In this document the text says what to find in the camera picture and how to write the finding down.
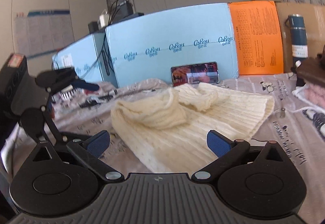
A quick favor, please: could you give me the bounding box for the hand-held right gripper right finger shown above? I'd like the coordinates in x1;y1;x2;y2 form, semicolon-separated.
191;130;293;183

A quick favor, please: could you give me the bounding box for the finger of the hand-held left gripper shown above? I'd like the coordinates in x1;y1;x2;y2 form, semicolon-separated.
40;104;92;147
51;68;100;94

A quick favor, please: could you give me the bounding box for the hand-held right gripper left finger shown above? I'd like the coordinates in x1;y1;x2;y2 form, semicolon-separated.
30;130;125;184

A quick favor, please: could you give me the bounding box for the cream knit sweater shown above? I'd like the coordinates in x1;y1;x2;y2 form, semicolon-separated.
110;82;276;174

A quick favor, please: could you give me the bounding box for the light blue printed box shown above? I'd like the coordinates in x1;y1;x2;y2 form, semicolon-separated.
52;31;120;88
105;2;240;88

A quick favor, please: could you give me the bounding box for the white power adapter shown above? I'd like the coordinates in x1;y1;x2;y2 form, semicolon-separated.
98;10;112;27

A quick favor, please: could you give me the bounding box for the smartphone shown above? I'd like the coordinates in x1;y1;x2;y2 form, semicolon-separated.
170;61;219;87

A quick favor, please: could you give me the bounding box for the black electronic device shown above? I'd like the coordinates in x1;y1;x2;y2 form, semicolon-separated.
88;0;145;34

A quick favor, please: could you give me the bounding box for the pink knit sweater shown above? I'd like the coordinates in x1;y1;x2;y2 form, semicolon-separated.
303;84;325;108

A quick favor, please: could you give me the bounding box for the orange printed box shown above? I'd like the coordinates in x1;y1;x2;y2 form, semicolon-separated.
227;0;284;76

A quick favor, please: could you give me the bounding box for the brown leather garment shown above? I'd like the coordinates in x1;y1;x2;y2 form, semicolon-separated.
296;45;325;88

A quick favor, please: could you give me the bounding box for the dark blue vacuum bottle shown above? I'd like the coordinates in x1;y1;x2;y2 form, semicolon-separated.
287;14;309;67

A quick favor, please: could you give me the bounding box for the large brown cardboard box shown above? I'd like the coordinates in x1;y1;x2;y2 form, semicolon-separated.
275;2;325;74

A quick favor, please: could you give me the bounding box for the black cable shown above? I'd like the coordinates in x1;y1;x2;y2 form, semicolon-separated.
94;0;120;76

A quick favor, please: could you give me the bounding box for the blue white wall poster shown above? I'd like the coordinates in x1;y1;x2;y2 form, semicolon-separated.
14;9;71;58

